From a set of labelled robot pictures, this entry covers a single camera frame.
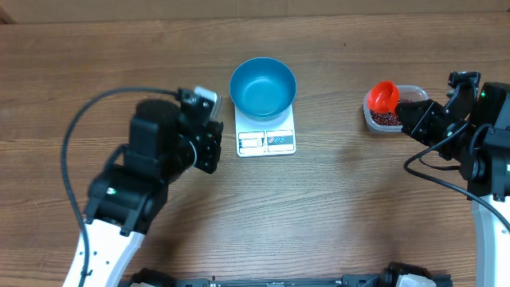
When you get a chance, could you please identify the red measuring scoop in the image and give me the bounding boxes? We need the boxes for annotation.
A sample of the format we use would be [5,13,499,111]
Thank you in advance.
[366,81,400,114]

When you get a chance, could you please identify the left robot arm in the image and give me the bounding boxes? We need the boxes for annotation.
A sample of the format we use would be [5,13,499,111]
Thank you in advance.
[65,96,223,286]

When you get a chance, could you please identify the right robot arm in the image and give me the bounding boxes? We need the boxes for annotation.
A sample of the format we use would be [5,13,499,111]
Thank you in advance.
[395,82,509,286]

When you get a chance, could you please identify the white digital kitchen scale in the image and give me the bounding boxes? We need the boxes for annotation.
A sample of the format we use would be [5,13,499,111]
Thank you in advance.
[235,106,296,158]

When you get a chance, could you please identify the blue bowl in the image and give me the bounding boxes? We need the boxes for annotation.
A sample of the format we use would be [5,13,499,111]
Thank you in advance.
[229,57,297,121]

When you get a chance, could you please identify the red adzuki beans in container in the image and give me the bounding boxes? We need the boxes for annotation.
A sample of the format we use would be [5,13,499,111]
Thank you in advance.
[368,109,402,126]

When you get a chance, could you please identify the clear plastic container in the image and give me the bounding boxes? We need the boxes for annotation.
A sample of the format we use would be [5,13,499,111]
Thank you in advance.
[363,85,429,133]

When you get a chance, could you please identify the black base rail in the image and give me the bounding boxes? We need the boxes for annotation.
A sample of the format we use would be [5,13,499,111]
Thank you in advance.
[119,262,453,287]

